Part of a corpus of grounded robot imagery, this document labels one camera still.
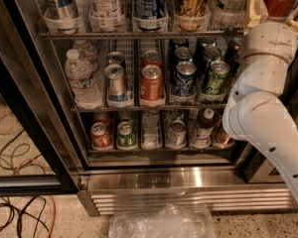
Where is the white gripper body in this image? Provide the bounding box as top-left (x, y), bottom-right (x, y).
top-left (240, 21), bottom-right (298, 63)

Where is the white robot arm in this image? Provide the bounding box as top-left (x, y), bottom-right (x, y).
top-left (223, 0), bottom-right (298, 204)

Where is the white green can top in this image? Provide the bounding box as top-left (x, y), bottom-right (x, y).
top-left (214, 0), bottom-right (247, 27)

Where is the gold can top shelf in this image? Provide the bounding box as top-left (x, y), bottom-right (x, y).
top-left (174, 0), bottom-right (208, 31)

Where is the green can front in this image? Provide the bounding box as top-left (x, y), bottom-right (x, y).
top-left (201, 60), bottom-right (229, 95)

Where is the blue pepsi can front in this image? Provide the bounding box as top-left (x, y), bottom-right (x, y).
top-left (172, 61), bottom-right (197, 97)

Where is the blue silver can top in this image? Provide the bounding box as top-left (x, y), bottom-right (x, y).
top-left (134, 0), bottom-right (165, 31)

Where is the copper can bottom shelf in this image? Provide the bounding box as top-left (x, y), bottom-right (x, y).
top-left (214, 126), bottom-right (234, 149)

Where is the orange soda can front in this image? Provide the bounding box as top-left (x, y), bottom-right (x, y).
top-left (140, 64), bottom-right (163, 101)

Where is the silver can bottom shelf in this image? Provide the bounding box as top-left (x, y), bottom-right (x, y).
top-left (167, 120), bottom-right (186, 148)

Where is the white labelled can top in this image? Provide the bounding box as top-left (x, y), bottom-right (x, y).
top-left (89, 0), bottom-right (124, 32)

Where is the silver blue can front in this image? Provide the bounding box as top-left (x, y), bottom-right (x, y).
top-left (104, 63), bottom-right (126, 102)

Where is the stainless steel fridge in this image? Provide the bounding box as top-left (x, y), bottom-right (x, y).
top-left (0, 0), bottom-right (298, 216)

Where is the green can bottom shelf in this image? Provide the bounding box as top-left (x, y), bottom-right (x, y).
top-left (117, 122), bottom-right (136, 148)

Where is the blue white can top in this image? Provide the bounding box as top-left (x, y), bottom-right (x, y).
top-left (44, 0), bottom-right (79, 34)

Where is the red can bottom shelf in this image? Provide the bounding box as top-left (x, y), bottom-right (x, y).
top-left (90, 122), bottom-right (112, 148)

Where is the fridge glass door left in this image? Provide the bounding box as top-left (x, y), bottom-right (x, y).
top-left (0, 1), bottom-right (80, 196)

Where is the brown bottle white cap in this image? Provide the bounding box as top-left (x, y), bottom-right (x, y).
top-left (190, 108), bottom-right (215, 149)

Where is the clear plastic water bottle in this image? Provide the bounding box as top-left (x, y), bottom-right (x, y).
top-left (65, 49), bottom-right (102, 109)

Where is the clear plastic bag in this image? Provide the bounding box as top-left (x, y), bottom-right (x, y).
top-left (108, 203), bottom-right (217, 238)

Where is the orange cable on floor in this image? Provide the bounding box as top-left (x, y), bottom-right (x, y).
top-left (44, 195), bottom-right (57, 238)

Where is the black cable on floor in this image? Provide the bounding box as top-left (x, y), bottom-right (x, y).
top-left (0, 195), bottom-right (51, 238)

